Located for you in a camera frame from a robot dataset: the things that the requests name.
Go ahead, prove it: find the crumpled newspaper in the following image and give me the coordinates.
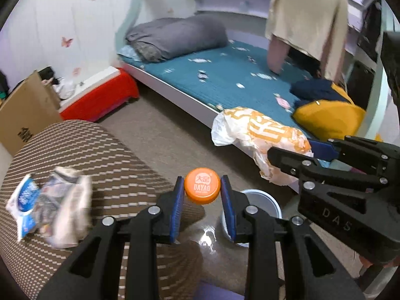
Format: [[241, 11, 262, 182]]
[[32, 166, 93, 249]]

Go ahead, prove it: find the white trash bin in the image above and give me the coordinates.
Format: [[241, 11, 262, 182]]
[[220, 189, 283, 248]]

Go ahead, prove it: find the yellow cushion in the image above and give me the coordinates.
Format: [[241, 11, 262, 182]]
[[292, 83, 366, 141]]

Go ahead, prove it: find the teal bed mattress cover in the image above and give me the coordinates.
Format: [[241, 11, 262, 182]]
[[120, 41, 310, 127]]

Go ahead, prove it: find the orange white plastic bag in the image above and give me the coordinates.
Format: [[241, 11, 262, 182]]
[[211, 107, 313, 186]]

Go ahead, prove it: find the navy blue garment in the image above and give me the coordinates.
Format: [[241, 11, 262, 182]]
[[289, 78, 351, 109]]

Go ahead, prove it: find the grey folded duvet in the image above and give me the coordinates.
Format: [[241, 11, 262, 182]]
[[125, 14, 229, 63]]

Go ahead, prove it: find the beige hanging shirt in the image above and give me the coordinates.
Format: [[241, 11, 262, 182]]
[[265, 0, 348, 81]]

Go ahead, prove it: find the blue white medicine box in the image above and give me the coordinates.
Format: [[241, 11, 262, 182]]
[[5, 174, 41, 242]]

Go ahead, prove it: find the brown cardboard box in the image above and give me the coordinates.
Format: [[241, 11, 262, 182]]
[[0, 71, 62, 156]]

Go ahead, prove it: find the red storage bench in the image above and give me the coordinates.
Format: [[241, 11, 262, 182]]
[[59, 66, 140, 122]]

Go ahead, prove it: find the orange bottle cap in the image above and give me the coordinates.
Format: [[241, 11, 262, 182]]
[[184, 167, 221, 205]]

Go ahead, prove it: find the light blue plaid pillow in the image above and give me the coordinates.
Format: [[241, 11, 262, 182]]
[[117, 45, 142, 62]]

